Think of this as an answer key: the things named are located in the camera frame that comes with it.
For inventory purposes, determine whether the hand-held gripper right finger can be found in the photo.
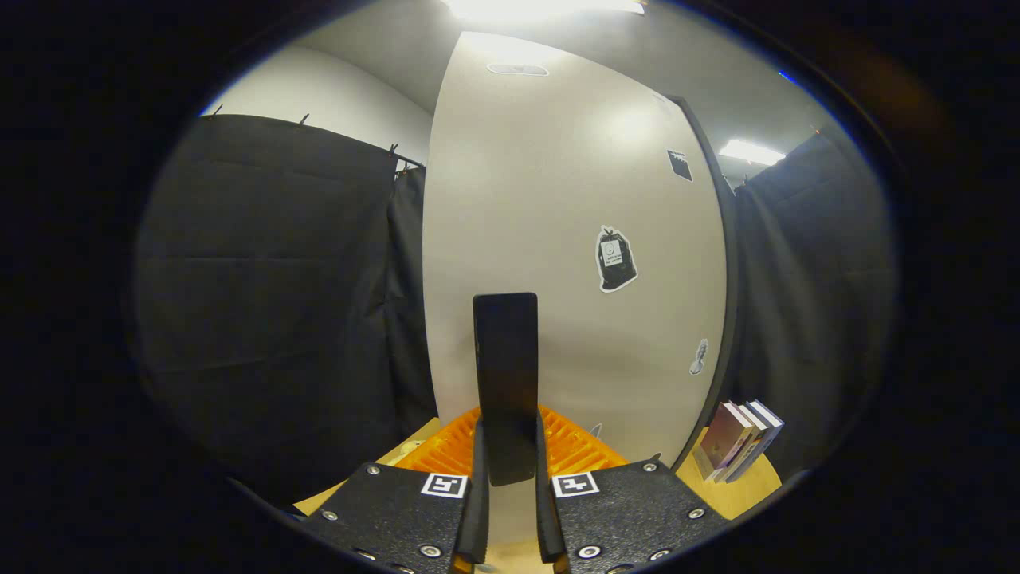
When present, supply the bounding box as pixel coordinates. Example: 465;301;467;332
534;407;730;574

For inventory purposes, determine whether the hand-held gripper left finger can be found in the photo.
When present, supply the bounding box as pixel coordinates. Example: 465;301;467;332
299;407;491;574

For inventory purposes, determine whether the black door handle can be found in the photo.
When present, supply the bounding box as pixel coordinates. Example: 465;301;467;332
472;292;539;487

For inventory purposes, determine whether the beige cabinet door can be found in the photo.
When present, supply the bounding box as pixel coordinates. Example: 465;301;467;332
421;30;730;551

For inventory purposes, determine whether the white spine book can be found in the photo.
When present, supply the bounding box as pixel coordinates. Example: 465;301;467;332
717;403;770;483

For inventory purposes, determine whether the dark grey cabinet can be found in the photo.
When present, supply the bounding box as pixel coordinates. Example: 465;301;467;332
665;94;742;471

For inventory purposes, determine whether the black backdrop cloth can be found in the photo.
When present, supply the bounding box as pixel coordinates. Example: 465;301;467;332
131;114;897;511

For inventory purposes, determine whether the small ceiling light panel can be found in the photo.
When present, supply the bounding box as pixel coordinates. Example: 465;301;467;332
719;140;786;167

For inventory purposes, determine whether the large ceiling light panel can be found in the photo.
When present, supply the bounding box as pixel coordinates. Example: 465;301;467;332
442;0;646;23

